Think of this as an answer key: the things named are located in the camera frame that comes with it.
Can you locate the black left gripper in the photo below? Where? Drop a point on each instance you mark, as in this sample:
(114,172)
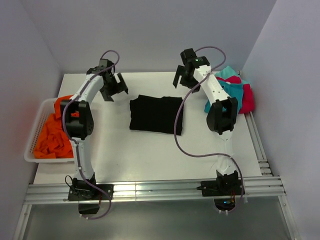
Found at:
(120,87)

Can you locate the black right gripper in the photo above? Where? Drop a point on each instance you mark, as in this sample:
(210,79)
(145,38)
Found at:
(180,71)

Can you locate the black t-shirt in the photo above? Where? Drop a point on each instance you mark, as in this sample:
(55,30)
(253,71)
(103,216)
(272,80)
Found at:
(153,114)

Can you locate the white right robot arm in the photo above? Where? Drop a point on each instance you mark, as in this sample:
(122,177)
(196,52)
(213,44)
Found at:
(196,73)

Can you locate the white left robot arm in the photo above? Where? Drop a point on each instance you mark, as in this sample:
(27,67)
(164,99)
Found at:
(78,124)

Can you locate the light turquoise shirt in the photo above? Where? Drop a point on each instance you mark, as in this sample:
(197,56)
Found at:
(226,73)

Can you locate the teal shirt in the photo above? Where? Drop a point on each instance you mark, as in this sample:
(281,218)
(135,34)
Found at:
(234,90)

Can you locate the white plastic basket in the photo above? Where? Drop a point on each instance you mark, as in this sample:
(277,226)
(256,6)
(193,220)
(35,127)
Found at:
(45,109)

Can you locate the magenta shirt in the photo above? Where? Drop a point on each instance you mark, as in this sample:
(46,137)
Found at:
(248,103)

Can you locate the orange shirt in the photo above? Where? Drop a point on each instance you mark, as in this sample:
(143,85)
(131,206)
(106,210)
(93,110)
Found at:
(52,141)

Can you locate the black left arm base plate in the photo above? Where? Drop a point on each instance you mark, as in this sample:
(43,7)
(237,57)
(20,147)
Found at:
(88,193)

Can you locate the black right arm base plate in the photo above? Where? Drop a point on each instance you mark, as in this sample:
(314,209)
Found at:
(218,188)

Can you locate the aluminium rail frame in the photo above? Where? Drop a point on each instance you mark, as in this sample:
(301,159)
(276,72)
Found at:
(156,187)

